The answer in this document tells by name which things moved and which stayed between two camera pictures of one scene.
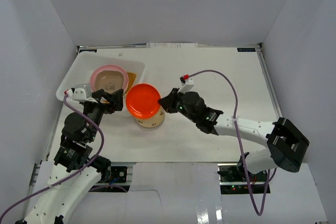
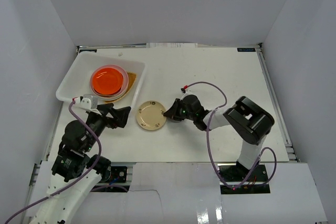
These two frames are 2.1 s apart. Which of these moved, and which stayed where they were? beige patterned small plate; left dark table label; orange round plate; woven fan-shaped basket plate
Moved: orange round plate
Stayed: woven fan-shaped basket plate; beige patterned small plate; left dark table label
